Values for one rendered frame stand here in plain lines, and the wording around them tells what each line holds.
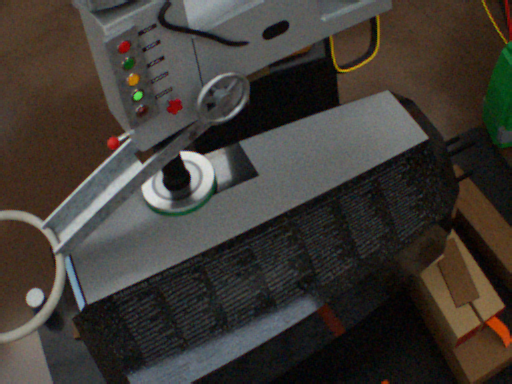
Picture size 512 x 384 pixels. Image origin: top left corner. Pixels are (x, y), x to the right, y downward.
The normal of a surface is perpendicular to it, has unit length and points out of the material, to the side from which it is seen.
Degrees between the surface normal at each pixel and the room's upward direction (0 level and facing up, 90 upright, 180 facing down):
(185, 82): 90
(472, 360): 0
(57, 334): 0
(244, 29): 90
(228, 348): 45
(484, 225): 0
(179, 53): 90
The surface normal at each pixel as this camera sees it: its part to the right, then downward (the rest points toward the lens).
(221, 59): 0.56, 0.60
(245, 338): 0.23, 0.02
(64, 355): -0.12, -0.62
